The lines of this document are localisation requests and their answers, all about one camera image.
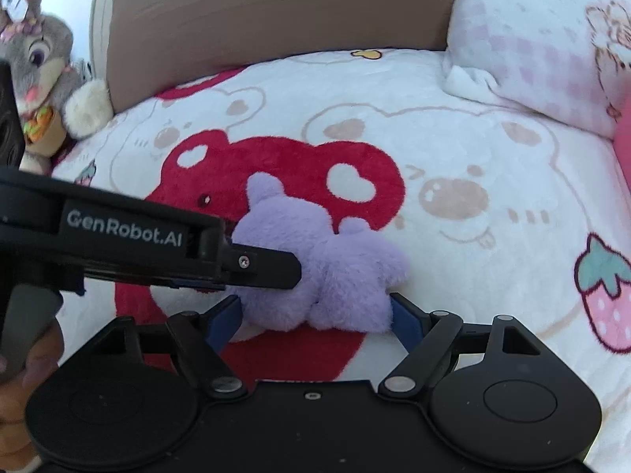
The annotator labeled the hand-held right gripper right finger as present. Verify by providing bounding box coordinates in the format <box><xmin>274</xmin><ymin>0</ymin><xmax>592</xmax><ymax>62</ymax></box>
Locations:
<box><xmin>379</xmin><ymin>293</ymin><xmax>548</xmax><ymax>397</ymax></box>

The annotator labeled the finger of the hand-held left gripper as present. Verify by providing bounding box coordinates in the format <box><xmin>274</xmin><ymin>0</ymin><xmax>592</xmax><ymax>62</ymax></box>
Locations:
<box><xmin>222</xmin><ymin>244</ymin><xmax>302</xmax><ymax>291</ymax></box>

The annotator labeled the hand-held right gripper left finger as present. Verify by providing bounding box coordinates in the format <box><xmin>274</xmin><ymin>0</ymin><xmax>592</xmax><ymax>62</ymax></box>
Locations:
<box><xmin>79</xmin><ymin>294</ymin><xmax>247</xmax><ymax>397</ymax></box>

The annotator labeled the purple plush toy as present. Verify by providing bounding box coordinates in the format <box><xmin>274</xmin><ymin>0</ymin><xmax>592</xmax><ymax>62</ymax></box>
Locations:
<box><xmin>231</xmin><ymin>172</ymin><xmax>410</xmax><ymax>333</ymax></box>

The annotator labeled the pink cardboard box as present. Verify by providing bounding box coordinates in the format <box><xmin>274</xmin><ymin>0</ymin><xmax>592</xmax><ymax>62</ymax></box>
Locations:
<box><xmin>614</xmin><ymin>108</ymin><xmax>631</xmax><ymax>193</ymax></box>

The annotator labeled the person's left hand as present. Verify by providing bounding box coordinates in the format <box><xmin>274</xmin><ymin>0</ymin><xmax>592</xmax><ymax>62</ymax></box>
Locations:
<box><xmin>0</xmin><ymin>322</ymin><xmax>65</xmax><ymax>473</ymax></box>

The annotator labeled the bear printed blanket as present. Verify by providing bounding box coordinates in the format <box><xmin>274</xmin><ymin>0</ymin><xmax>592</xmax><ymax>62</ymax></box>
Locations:
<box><xmin>49</xmin><ymin>47</ymin><xmax>631</xmax><ymax>464</ymax></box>

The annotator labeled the grey rabbit plush toy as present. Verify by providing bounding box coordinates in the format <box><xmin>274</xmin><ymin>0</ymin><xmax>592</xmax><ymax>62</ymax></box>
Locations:
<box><xmin>0</xmin><ymin>0</ymin><xmax>112</xmax><ymax>173</ymax></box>

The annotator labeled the white bed headboard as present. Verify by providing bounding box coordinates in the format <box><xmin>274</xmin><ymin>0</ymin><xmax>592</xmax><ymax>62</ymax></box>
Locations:
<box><xmin>89</xmin><ymin>0</ymin><xmax>119</xmax><ymax>109</ymax></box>

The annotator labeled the brown pillow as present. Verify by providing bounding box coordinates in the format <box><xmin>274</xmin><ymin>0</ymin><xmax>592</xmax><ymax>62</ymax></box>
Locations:
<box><xmin>111</xmin><ymin>0</ymin><xmax>459</xmax><ymax>109</ymax></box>

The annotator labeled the pink checked pillow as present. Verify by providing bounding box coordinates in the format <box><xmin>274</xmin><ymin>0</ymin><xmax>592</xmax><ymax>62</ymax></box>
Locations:
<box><xmin>441</xmin><ymin>0</ymin><xmax>631</xmax><ymax>139</ymax></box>

